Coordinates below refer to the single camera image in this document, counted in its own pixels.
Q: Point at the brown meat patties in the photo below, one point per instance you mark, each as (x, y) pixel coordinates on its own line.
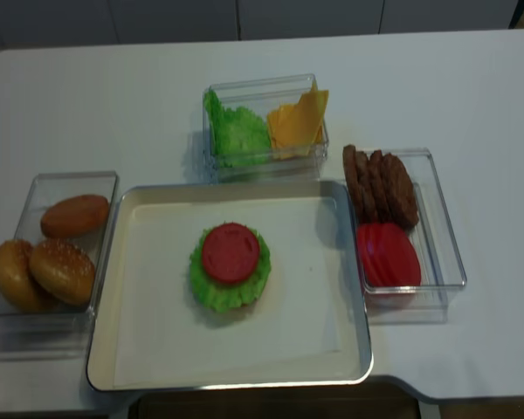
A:
(379, 188)

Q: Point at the white metal-rimmed tray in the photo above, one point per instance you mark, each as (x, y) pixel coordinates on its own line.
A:
(351, 365)

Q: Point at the white paper tray liner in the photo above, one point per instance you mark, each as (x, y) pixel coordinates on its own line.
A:
(166, 337)

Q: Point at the clear plastic bun container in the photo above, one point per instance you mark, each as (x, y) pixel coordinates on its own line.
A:
(45, 191)

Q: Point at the clear lettuce cheese container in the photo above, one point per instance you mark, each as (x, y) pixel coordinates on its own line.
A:
(262, 96)

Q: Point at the red tomato slice stack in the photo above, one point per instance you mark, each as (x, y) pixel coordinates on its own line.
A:
(388, 257)

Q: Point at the sesame bun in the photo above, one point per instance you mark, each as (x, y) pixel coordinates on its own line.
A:
(63, 270)
(17, 284)

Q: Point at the orange bun bottom half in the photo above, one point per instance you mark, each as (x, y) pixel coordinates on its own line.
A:
(75, 216)

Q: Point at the green lettuce leaves in container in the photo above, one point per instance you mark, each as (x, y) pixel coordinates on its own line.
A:
(240, 137)

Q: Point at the clear patty tomato container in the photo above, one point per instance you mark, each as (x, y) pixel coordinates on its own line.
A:
(443, 273)

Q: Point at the yellow cheese slices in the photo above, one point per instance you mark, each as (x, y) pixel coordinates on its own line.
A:
(295, 128)

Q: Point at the green lettuce leaf on bun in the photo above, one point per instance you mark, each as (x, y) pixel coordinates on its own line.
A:
(224, 298)

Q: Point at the sesame bun top right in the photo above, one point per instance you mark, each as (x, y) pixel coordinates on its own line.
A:
(63, 270)

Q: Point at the sesame bun top left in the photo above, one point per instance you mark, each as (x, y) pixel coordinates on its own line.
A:
(17, 284)

